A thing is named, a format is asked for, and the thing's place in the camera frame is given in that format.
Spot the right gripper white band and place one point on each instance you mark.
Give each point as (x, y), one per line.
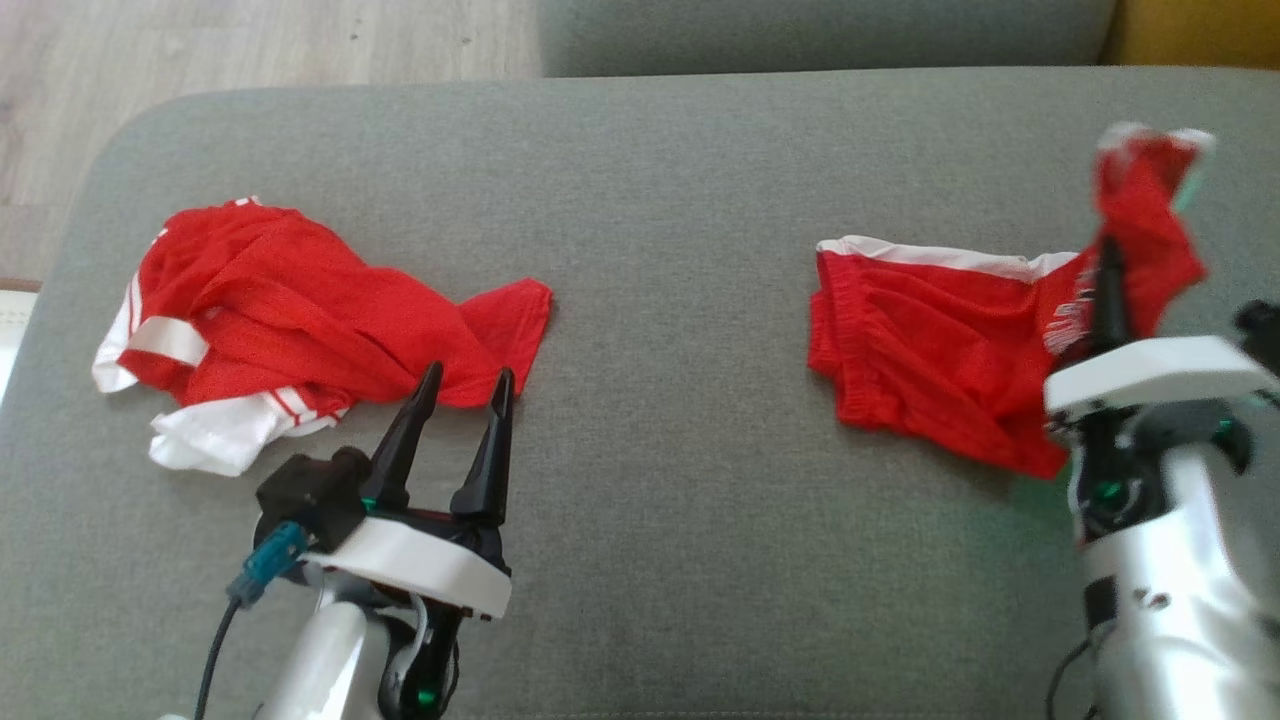
(1150, 375)

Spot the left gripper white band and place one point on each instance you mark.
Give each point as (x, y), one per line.
(420, 565)

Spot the red shorts with white stripe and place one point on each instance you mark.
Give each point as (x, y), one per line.
(930, 340)

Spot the red jersey with white sleeves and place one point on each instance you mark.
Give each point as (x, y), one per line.
(300, 320)

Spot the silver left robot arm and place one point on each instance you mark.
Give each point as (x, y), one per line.
(320, 660)

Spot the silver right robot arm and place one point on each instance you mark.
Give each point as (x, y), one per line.
(1180, 620)

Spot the grey fabric sofa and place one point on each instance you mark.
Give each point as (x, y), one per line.
(680, 300)

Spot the grey sofa side cushion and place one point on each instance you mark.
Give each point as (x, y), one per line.
(820, 35)

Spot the white floor mat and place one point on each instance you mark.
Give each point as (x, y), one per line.
(12, 340)

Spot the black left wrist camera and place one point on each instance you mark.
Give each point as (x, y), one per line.
(315, 495)

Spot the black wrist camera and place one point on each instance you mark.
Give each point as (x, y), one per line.
(315, 495)
(1260, 335)

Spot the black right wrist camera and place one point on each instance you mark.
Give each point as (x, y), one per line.
(1260, 335)

